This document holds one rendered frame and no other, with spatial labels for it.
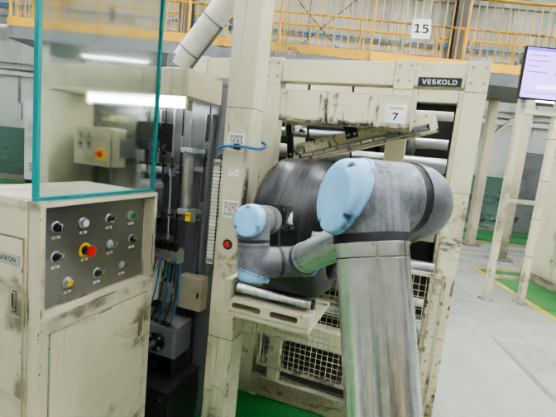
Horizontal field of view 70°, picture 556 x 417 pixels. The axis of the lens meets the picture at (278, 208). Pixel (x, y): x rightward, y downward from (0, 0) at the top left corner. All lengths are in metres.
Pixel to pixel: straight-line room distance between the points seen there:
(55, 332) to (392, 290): 1.19
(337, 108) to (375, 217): 1.33
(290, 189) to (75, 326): 0.89
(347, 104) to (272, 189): 0.58
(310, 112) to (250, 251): 0.97
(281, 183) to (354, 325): 0.99
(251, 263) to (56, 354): 0.76
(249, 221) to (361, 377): 0.60
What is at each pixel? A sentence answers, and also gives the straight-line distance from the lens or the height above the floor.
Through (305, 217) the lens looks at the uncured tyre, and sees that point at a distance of 1.44.
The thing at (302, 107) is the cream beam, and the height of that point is 1.70.
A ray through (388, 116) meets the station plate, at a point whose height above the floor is 1.69.
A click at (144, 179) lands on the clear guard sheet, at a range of 1.73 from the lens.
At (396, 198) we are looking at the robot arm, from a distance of 0.60.
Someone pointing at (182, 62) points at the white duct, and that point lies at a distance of 2.28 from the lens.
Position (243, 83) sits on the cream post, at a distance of 1.76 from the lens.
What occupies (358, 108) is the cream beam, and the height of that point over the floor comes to 1.71.
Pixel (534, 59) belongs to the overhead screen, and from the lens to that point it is 5.34.
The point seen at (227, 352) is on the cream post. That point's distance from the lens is 1.96.
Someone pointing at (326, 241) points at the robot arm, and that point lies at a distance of 0.95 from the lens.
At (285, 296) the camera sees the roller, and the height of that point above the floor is 0.91.
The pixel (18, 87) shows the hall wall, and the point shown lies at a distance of 12.96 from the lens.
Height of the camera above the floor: 1.49
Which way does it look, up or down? 8 degrees down
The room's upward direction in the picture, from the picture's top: 6 degrees clockwise
